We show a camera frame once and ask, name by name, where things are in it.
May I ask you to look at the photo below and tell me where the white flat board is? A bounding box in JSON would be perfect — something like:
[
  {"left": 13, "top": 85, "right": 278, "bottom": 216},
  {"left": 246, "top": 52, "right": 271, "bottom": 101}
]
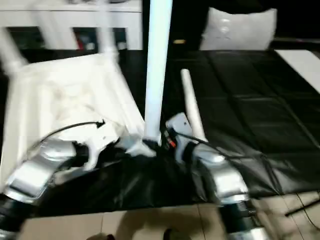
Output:
[{"left": 275, "top": 49, "right": 320, "bottom": 96}]

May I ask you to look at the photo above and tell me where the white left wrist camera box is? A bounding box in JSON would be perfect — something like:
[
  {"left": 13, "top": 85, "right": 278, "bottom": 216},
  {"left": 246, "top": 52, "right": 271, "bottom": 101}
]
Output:
[{"left": 83, "top": 123, "right": 123, "bottom": 172}]

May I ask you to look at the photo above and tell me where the white plastic table top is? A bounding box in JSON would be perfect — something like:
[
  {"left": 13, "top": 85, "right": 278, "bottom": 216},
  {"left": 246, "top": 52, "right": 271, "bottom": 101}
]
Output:
[{"left": 0, "top": 52, "right": 157, "bottom": 173}]

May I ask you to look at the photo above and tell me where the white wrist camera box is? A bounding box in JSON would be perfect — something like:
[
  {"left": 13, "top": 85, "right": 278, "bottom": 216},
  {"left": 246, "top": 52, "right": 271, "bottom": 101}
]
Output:
[
  {"left": 83, "top": 123, "right": 123, "bottom": 172},
  {"left": 164, "top": 112, "right": 193, "bottom": 147}
]

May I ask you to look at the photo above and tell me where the white plastic table leg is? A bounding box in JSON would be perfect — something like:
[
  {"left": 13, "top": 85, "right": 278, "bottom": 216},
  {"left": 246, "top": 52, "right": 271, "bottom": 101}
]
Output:
[
  {"left": 97, "top": 0, "right": 120, "bottom": 62},
  {"left": 179, "top": 68, "right": 209, "bottom": 144},
  {"left": 143, "top": 0, "right": 174, "bottom": 147},
  {"left": 0, "top": 27, "right": 27, "bottom": 72}
]

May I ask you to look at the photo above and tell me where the black table frame bar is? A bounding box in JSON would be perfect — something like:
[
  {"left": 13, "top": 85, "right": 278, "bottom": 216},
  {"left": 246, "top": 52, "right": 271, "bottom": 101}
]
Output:
[{"left": 284, "top": 197, "right": 320, "bottom": 218}]

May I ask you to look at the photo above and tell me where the black work mat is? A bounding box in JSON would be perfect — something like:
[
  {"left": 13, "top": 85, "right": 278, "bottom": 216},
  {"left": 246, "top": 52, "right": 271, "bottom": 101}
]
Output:
[{"left": 0, "top": 47, "right": 320, "bottom": 218}]

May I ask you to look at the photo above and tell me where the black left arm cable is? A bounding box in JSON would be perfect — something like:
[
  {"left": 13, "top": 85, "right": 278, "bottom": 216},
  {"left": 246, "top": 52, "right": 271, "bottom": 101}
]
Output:
[{"left": 27, "top": 120, "right": 106, "bottom": 155}]

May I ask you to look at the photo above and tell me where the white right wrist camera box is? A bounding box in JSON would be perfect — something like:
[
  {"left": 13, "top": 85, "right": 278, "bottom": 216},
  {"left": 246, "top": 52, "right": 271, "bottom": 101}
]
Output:
[{"left": 164, "top": 112, "right": 193, "bottom": 147}]

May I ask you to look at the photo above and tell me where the white glass-door cabinet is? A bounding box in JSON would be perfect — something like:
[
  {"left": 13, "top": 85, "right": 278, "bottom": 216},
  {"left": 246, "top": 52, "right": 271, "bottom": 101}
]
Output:
[{"left": 0, "top": 0, "right": 144, "bottom": 53}]

